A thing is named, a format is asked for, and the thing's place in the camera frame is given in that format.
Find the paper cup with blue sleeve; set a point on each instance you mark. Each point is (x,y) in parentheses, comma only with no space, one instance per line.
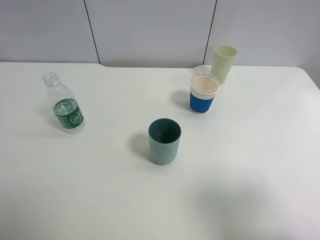
(203,89)

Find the pale green plastic cup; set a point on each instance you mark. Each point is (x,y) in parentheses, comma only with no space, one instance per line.
(223,59)

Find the clear bottle with green label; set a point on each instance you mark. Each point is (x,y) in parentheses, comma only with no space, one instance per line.
(63,104)

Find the teal plastic cup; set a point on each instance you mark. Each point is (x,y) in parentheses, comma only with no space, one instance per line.
(164,139)

